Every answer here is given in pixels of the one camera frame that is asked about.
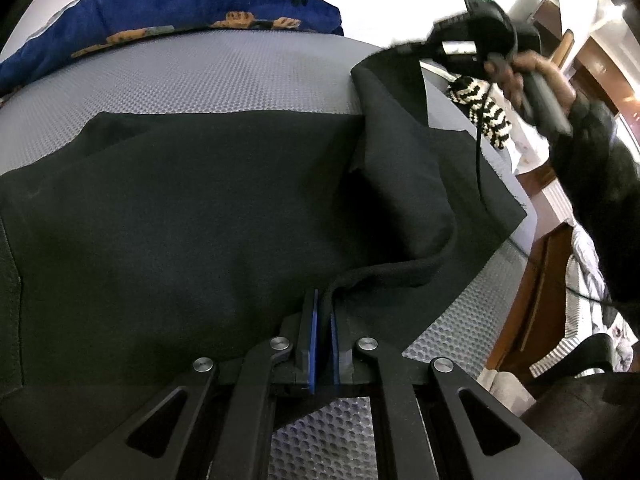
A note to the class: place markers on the person's right forearm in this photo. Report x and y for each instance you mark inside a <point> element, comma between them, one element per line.
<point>600,185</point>

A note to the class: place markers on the black pants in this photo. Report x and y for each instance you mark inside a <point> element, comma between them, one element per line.
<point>200,210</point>

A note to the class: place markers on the black and white striped cloth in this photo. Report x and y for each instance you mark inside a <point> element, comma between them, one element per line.
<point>495,115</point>

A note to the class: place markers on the blue printed blanket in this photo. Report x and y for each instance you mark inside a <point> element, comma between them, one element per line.
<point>150,10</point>

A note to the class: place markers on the wooden cabinet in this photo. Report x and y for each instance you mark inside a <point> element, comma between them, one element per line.
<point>595,55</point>

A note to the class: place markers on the person's dark clothing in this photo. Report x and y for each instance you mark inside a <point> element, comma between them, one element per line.
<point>580,425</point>

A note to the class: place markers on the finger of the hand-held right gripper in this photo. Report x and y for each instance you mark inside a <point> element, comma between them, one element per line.
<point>447,24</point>
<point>420,48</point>

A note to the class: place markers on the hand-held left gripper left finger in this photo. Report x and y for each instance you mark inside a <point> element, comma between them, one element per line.
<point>313,350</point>

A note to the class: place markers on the person's right hand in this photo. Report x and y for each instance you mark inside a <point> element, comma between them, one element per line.
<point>547,75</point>

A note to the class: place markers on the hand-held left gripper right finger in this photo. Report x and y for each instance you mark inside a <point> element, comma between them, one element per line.
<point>335,355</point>

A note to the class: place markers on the grey striped bedding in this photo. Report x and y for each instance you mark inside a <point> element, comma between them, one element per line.
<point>580,310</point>

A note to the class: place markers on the grey mesh bed mat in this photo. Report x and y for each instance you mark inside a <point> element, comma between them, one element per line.
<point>225,70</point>

